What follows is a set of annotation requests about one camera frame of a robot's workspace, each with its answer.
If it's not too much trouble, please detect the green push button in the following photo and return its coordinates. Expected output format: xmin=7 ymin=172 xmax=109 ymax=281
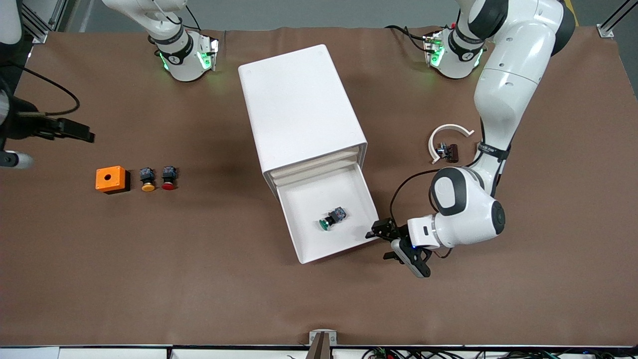
xmin=319 ymin=206 xmax=347 ymax=232

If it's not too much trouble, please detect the white lowest drawer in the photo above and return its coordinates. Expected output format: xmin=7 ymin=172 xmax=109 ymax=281
xmin=276 ymin=162 xmax=380 ymax=265

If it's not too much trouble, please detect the white middle drawer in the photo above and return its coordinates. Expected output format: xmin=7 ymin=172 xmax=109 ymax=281
xmin=273 ymin=156 xmax=360 ymax=186

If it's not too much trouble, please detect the white highest drawer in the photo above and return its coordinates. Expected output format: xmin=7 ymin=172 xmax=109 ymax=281
xmin=269 ymin=147 xmax=360 ymax=176

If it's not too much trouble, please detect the white drawer cabinet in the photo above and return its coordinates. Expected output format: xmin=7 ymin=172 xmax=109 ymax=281
xmin=238 ymin=44 xmax=368 ymax=202

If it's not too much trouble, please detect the brown table mat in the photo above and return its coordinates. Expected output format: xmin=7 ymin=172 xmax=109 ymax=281
xmin=0 ymin=25 xmax=638 ymax=348

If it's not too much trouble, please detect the dark brown small component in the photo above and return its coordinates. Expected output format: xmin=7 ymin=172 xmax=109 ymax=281
xmin=436 ymin=143 xmax=460 ymax=164

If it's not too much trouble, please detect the white curved plastic piece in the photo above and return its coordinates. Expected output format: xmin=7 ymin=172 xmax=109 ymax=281
xmin=429 ymin=124 xmax=475 ymax=165

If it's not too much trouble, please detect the orange button enclosure box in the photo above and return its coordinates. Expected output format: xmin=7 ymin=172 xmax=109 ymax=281
xmin=95 ymin=166 xmax=127 ymax=194

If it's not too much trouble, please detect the black cable bundle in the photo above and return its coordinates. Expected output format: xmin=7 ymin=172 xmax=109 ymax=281
xmin=361 ymin=347 xmax=638 ymax=359

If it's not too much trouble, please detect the brown tapered post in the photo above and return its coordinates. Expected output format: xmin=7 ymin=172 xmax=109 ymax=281
xmin=305 ymin=333 xmax=333 ymax=359

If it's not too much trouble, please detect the black right base cable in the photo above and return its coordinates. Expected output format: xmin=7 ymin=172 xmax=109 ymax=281
xmin=162 ymin=0 xmax=201 ymax=31

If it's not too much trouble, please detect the black base cable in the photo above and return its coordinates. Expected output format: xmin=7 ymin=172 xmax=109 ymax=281
xmin=385 ymin=24 xmax=430 ymax=51
xmin=162 ymin=0 xmax=201 ymax=31

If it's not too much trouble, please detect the black left base cable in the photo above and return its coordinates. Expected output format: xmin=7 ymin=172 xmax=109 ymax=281
xmin=385 ymin=24 xmax=430 ymax=51

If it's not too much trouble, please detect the aluminium frame profile with bracket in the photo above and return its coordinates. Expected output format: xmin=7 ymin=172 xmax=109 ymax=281
xmin=598 ymin=0 xmax=638 ymax=39

